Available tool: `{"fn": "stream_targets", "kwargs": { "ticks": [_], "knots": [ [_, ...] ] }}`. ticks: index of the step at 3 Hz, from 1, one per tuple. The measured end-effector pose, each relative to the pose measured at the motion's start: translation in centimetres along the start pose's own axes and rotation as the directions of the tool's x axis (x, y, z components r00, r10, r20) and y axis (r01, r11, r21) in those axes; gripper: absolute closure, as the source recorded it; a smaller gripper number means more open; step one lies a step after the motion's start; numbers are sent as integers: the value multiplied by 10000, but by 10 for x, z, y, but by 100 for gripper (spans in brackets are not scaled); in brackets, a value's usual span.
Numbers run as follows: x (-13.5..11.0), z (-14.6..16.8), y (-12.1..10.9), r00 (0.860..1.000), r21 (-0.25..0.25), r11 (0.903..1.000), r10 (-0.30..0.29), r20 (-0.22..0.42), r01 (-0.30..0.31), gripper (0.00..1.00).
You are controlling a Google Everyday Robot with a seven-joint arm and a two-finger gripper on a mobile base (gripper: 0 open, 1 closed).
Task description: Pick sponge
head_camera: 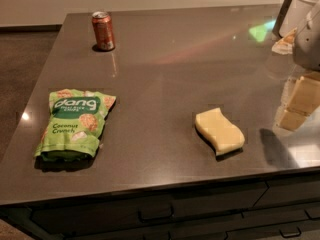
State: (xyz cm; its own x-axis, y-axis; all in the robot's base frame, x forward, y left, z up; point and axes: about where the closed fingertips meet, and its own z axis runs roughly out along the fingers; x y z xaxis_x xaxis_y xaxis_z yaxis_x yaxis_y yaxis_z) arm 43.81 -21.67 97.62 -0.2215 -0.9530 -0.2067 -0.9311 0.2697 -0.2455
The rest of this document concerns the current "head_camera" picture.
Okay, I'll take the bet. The red soda can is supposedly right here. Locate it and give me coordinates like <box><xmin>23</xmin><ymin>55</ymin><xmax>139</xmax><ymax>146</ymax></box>
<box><xmin>92</xmin><ymin>11</ymin><xmax>115</xmax><ymax>51</ymax></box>

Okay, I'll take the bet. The black drawer handle left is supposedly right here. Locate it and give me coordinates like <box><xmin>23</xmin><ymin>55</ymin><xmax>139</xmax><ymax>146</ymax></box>
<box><xmin>138</xmin><ymin>204</ymin><xmax>174</xmax><ymax>223</ymax></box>

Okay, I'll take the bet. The dark drawer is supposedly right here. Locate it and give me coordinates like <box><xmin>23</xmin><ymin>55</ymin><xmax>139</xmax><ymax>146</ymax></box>
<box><xmin>31</xmin><ymin>183</ymin><xmax>267</xmax><ymax>236</ymax></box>
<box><xmin>254</xmin><ymin>173</ymin><xmax>320</xmax><ymax>208</ymax></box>

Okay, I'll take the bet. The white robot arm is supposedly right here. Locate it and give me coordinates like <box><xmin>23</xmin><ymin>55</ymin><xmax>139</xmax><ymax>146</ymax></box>
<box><xmin>272</xmin><ymin>0</ymin><xmax>320</xmax><ymax>134</ymax></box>

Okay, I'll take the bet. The black drawer handle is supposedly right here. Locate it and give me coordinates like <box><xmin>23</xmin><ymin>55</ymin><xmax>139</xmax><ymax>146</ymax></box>
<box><xmin>279</xmin><ymin>227</ymin><xmax>302</xmax><ymax>239</ymax></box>
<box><xmin>138</xmin><ymin>204</ymin><xmax>174</xmax><ymax>223</ymax></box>
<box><xmin>305</xmin><ymin>207</ymin><xmax>320</xmax><ymax>220</ymax></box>

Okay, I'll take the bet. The black drawer handle lower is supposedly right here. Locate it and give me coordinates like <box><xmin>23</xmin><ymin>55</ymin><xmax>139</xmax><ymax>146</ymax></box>
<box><xmin>279</xmin><ymin>227</ymin><xmax>302</xmax><ymax>239</ymax></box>

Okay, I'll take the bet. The black drawer handle right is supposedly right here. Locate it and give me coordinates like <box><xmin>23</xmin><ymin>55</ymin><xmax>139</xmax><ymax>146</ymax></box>
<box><xmin>305</xmin><ymin>207</ymin><xmax>320</xmax><ymax>220</ymax></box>

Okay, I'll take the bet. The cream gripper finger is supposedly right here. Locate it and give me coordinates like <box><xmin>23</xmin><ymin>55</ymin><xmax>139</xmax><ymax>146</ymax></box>
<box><xmin>277</xmin><ymin>107</ymin><xmax>308</xmax><ymax>131</ymax></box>
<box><xmin>287</xmin><ymin>77</ymin><xmax>320</xmax><ymax>115</ymax></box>

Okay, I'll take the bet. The green Dang chips bag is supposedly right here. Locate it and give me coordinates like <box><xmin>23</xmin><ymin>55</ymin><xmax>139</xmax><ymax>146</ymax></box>
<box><xmin>35</xmin><ymin>89</ymin><xmax>116</xmax><ymax>162</ymax></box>

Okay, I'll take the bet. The dark drawer front right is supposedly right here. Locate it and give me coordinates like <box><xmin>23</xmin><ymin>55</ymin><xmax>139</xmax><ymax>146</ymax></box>
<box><xmin>254</xmin><ymin>173</ymin><xmax>320</xmax><ymax>208</ymax></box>

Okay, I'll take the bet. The dark drawer front left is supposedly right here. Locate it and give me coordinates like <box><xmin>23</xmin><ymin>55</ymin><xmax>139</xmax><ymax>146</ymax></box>
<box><xmin>31</xmin><ymin>183</ymin><xmax>267</xmax><ymax>236</ymax></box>

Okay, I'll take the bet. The yellow wavy sponge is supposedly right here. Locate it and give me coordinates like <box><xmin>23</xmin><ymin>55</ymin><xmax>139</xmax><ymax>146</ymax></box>
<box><xmin>195</xmin><ymin>108</ymin><xmax>245</xmax><ymax>156</ymax></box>

